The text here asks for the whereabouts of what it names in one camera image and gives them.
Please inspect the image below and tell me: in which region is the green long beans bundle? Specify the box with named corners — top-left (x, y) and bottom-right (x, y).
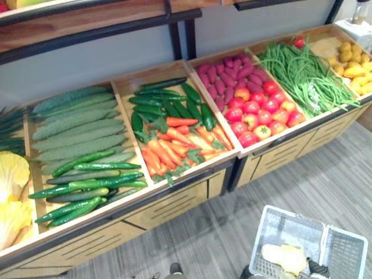
top-left (257, 36), bottom-right (361, 117)

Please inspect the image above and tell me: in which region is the grey plastic shopping basket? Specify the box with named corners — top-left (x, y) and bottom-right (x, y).
top-left (248, 205), bottom-right (369, 279)

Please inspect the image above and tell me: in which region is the wooden upper shelf board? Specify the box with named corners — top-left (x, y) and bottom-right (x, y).
top-left (0, 0), bottom-right (203, 65)
top-left (170, 0), bottom-right (307, 14)

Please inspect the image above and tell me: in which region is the pale yellow napa cabbage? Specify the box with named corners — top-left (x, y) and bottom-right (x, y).
top-left (0, 199), bottom-right (34, 251)
top-left (261, 243), bottom-right (307, 277)
top-left (0, 151), bottom-right (31, 204)

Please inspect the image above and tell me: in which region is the white box appliance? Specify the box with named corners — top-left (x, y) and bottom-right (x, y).
top-left (334, 17), bottom-right (372, 53)

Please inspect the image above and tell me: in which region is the light green bitter gourd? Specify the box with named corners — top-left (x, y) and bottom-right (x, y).
top-left (31, 86), bottom-right (110, 114)
top-left (31, 134), bottom-right (127, 162)
top-left (31, 124), bottom-right (126, 152)
top-left (37, 100), bottom-right (119, 126)
top-left (31, 109), bottom-right (120, 142)
top-left (56, 118), bottom-right (124, 137)
top-left (90, 151), bottom-right (136, 165)
top-left (30, 92), bottom-right (116, 119)

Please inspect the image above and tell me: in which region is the dark green cucumber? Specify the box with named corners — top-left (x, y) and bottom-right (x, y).
top-left (185, 98), bottom-right (204, 123)
top-left (200, 103), bottom-right (215, 132)
top-left (180, 82), bottom-right (202, 105)
top-left (128, 95), bottom-right (163, 108)
top-left (130, 111), bottom-right (145, 134)
top-left (133, 104), bottom-right (168, 117)
top-left (173, 100), bottom-right (192, 119)
top-left (151, 94), bottom-right (188, 102)
top-left (135, 88), bottom-right (181, 97)
top-left (141, 77), bottom-right (188, 90)
top-left (161, 98), bottom-right (181, 119)

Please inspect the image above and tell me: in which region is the clear jar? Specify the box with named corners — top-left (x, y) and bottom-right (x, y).
top-left (352, 0), bottom-right (370, 24)

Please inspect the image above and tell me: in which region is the dark green scallion bunch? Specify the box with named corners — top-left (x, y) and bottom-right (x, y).
top-left (0, 106), bottom-right (28, 158)

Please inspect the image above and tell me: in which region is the wooden vegetable display stand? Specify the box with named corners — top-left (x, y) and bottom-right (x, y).
top-left (0, 59), bottom-right (242, 279)
top-left (185, 24), bottom-right (372, 192)

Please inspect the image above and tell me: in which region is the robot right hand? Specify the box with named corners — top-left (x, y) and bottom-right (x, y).
top-left (306, 257), bottom-right (331, 279)

